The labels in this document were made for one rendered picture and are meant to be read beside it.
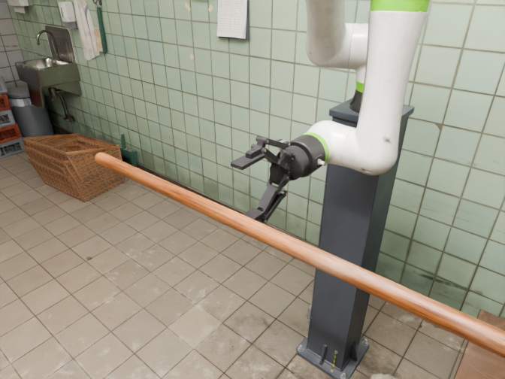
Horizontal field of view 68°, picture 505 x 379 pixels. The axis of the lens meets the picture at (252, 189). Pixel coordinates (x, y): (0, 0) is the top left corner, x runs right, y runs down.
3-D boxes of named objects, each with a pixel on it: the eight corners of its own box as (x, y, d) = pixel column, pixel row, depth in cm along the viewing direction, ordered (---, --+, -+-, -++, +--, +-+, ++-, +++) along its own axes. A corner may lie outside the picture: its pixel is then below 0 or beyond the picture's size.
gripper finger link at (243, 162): (264, 158, 74) (264, 154, 74) (242, 170, 69) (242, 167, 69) (252, 153, 76) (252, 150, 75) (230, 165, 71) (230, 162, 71)
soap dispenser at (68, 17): (79, 28, 312) (73, 1, 302) (68, 29, 306) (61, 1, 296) (73, 27, 317) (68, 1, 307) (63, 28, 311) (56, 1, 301)
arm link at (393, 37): (379, 12, 85) (359, 10, 77) (433, 13, 78) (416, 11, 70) (357, 162, 100) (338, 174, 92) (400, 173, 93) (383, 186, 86)
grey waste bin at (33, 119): (62, 139, 409) (49, 89, 381) (27, 150, 384) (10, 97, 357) (46, 131, 430) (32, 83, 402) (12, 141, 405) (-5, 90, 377)
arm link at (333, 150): (316, 150, 107) (319, 112, 102) (358, 160, 100) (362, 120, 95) (289, 167, 98) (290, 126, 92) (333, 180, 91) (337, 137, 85)
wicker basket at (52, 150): (74, 186, 282) (65, 153, 268) (30, 168, 307) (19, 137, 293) (124, 162, 317) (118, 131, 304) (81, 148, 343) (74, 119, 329)
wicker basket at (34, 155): (71, 195, 283) (62, 162, 270) (30, 175, 310) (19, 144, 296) (122, 170, 319) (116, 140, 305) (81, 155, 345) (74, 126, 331)
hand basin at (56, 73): (92, 128, 368) (69, 28, 323) (55, 140, 344) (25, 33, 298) (68, 119, 394) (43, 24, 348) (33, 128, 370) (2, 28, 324)
